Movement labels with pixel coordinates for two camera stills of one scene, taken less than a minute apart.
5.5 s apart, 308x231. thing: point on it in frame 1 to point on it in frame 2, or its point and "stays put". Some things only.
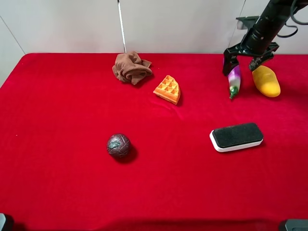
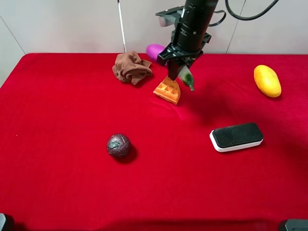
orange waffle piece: x=169 y=89 stays put
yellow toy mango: x=266 y=81 stays put
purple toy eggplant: x=234 y=80 to x=153 y=50
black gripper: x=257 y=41 to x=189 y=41
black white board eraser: x=237 y=136 stays put
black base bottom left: x=2 y=220 stays put
